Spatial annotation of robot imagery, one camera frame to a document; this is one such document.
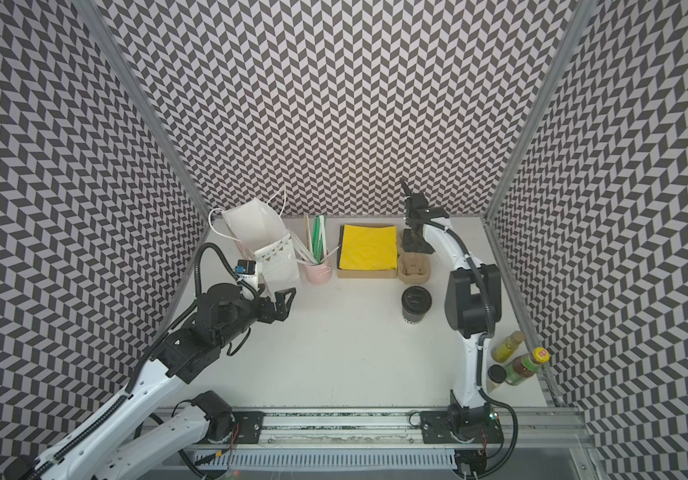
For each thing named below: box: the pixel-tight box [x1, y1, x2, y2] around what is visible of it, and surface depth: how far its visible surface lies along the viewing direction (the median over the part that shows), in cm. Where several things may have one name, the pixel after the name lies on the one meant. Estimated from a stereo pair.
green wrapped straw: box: [313, 215, 325, 265], surface depth 97 cm
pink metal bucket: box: [304, 261, 333, 285], surface depth 98 cm
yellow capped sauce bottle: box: [505, 347, 551, 386], surface depth 73 cm
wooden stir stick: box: [305, 215, 313, 256], surface depth 96 cm
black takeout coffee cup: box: [401, 285, 432, 325], surface depth 86 cm
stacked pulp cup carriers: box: [398, 236, 431, 285], surface depth 100 cm
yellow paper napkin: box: [340, 224, 397, 270], surface depth 107 cm
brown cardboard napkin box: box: [337, 224, 399, 279], surface depth 106 cm
